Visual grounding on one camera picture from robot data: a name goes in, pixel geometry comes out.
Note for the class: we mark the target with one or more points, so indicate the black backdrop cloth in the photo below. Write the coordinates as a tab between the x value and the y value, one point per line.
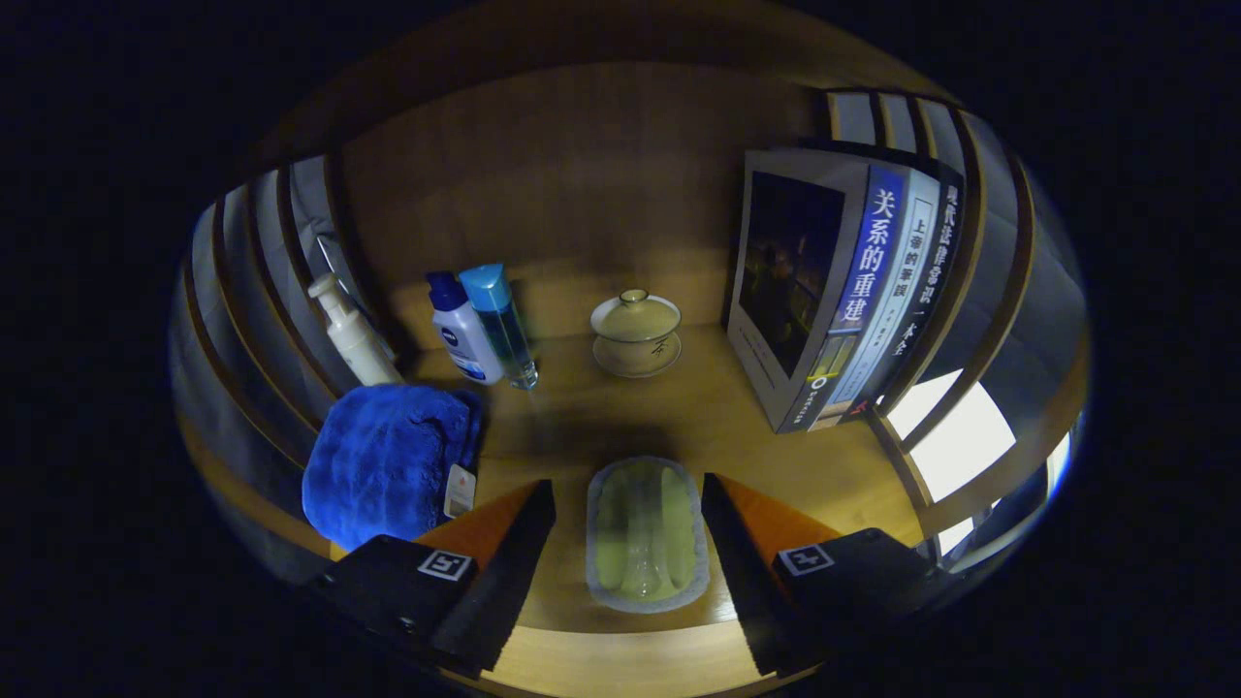
271	233

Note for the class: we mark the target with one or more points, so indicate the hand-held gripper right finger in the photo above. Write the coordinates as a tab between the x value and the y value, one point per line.
742	572

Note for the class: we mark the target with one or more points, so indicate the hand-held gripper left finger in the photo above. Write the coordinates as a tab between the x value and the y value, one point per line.
504	582

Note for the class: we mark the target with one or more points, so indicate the book with black spine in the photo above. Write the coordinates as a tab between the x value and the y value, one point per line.
938	262

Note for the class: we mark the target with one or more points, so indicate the teal transparent bottle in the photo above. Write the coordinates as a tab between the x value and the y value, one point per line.
499	320

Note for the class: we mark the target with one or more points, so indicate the blue towel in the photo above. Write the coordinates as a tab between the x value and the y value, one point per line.
388	456

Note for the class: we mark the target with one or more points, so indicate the beige lidded tea cup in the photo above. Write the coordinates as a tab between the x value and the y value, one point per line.
635	325

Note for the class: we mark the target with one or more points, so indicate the white pump bottle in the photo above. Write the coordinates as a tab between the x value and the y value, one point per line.
361	349

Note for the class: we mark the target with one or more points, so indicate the white bottle with blue cap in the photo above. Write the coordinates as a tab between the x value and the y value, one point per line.
465	339

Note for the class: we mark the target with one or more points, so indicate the book with grey spine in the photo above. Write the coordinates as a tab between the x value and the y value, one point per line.
906	262

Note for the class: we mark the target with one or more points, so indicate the wooden cabinet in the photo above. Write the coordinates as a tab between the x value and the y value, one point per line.
582	145

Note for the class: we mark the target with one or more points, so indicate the book with blue spine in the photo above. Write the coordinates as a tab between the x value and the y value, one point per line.
790	271

